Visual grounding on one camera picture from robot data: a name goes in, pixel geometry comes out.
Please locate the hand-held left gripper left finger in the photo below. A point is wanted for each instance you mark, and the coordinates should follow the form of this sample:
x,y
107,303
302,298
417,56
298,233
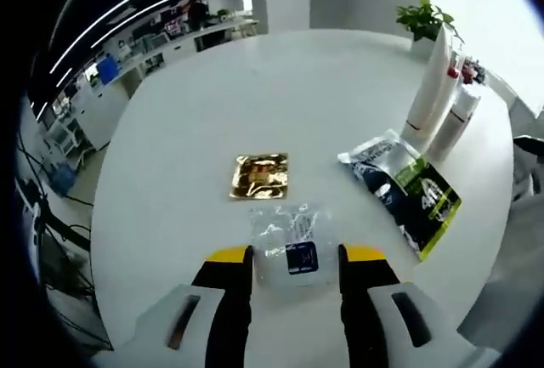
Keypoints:
x,y
229,321

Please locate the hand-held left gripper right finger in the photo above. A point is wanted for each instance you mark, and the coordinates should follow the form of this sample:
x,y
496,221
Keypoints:
x,y
365,321

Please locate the clear plastic skincare packet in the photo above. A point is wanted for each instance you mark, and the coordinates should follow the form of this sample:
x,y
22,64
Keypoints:
x,y
276,223

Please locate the green black skincare sachet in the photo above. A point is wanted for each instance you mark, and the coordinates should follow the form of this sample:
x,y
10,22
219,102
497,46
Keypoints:
x,y
408,185

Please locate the gold foil skincare sachet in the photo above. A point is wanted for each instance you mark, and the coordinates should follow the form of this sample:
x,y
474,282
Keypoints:
x,y
259,177

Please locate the small white skincare bottle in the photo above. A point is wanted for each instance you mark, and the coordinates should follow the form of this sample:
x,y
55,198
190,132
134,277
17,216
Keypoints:
x,y
450,138

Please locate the white skincare tube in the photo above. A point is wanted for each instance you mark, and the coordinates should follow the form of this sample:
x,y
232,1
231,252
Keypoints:
x,y
429,87

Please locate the blue storage box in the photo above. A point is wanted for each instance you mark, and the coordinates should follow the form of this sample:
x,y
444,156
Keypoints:
x,y
108,69

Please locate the black tripod stand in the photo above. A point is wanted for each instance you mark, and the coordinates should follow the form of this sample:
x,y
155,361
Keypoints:
x,y
68,274

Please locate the blue water jug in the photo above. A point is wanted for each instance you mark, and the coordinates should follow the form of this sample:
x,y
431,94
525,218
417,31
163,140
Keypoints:
x,y
61,181

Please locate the long white counter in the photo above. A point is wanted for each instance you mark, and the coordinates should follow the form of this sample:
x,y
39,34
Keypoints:
x,y
178,45

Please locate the potted green plant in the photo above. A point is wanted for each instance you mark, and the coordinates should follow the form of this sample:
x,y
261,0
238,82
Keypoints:
x,y
421,19

